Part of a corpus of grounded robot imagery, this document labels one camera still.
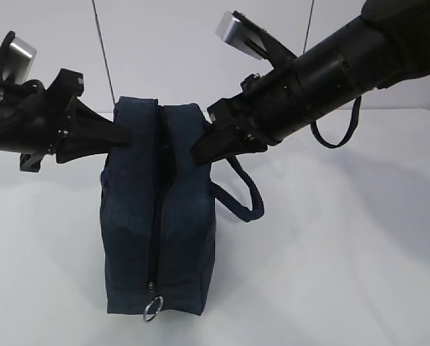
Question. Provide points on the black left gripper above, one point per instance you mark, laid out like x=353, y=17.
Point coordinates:
x=56, y=122

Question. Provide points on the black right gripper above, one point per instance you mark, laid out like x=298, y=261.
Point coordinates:
x=266, y=109

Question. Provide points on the dark blue fabric lunch bag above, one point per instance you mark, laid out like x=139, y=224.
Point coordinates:
x=158, y=212

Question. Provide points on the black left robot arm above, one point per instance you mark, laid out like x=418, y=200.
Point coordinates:
x=13, y=99

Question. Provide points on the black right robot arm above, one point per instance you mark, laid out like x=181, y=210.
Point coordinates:
x=389, y=42

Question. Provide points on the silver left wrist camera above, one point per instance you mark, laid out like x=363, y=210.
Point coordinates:
x=16, y=59

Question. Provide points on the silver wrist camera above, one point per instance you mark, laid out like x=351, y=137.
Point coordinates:
x=236, y=30
x=16, y=59

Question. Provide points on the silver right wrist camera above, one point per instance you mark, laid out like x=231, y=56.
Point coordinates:
x=236, y=30

